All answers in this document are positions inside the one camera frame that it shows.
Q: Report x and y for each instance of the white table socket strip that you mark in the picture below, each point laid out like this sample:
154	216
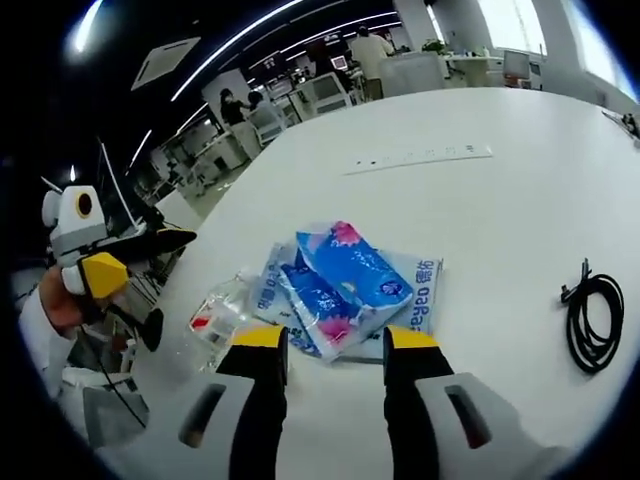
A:
425	156

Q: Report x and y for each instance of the ceiling air conditioner vent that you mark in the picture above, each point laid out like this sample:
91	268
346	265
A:
165	62

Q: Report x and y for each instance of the dark cluttered items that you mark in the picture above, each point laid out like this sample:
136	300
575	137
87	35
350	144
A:
627	122

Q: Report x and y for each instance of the blue tissue pack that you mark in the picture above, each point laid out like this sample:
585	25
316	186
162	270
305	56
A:
350	280

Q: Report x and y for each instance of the clear plastic water bottle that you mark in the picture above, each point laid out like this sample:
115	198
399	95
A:
225	310

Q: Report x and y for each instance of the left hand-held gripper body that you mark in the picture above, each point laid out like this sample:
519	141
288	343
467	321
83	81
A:
75	225

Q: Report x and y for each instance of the black computer mouse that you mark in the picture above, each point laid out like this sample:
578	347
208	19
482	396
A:
152	327

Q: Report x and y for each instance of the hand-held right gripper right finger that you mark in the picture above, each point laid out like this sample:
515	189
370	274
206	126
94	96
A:
415	410

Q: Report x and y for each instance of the person's left hand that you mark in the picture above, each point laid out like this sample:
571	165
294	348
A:
62	310

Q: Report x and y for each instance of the Deeyeo wipes packet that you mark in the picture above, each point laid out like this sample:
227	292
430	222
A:
425	290

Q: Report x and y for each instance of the white table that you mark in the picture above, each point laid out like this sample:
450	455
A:
500	225

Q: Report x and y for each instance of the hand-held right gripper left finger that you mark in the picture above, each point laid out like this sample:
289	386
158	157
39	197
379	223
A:
255	400

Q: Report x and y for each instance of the green potted plant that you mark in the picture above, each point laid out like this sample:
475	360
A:
433	46

